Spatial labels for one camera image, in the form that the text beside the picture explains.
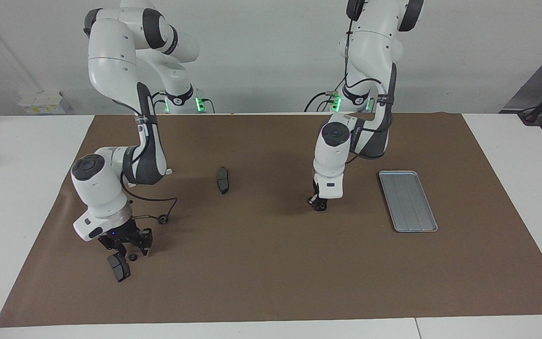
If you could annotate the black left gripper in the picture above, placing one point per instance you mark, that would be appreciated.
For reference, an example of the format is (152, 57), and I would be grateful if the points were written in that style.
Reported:
(314, 193)

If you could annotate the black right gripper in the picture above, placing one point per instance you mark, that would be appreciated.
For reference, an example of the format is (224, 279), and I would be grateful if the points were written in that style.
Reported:
(120, 233)

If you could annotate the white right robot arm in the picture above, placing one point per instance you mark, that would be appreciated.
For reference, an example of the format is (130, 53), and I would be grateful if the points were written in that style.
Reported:
(106, 52)

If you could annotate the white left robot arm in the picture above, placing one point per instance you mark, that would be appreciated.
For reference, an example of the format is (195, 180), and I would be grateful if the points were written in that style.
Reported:
(374, 47)

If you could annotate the silver metal tray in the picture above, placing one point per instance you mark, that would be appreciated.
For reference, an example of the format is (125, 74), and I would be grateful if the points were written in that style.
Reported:
(408, 202)

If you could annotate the short dark brake pad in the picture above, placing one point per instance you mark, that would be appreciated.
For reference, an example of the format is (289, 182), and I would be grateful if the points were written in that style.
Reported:
(119, 268)

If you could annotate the brown paper mat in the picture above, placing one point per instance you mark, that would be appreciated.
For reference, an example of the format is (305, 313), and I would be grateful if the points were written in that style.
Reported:
(271, 259)

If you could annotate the long dark brake pad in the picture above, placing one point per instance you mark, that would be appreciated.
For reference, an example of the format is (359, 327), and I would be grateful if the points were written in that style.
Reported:
(222, 180)

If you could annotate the white cardboard box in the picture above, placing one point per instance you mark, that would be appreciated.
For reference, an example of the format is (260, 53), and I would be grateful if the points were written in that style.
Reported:
(45, 103)

